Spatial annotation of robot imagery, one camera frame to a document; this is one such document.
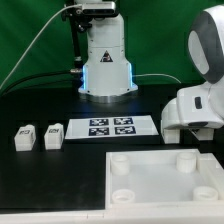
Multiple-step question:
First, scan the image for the grey camera on pole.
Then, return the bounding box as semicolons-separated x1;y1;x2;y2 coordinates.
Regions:
82;1;116;16

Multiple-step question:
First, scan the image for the black camera pole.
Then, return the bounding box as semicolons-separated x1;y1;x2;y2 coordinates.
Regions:
61;0;91;85

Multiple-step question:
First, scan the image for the white square tabletop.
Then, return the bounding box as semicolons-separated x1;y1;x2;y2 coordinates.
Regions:
105;149;224;209

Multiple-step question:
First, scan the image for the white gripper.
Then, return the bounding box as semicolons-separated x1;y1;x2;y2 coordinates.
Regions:
161;82;224;130

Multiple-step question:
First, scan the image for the white obstacle bar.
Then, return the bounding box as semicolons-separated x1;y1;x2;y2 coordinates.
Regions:
197;153;224;201

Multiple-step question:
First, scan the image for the black cable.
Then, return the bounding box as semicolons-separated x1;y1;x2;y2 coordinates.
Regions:
0;69;83;97

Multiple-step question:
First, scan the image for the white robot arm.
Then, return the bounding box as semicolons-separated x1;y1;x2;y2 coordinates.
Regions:
79;2;224;129

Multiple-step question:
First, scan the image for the white sheet with markers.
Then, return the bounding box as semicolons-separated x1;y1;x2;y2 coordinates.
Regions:
65;115;158;139

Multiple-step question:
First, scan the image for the white cable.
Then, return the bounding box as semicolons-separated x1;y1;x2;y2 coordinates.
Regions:
134;73;182;84
0;3;83;90

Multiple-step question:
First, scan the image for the white cable right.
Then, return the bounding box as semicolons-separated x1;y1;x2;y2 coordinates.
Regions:
134;73;182;84

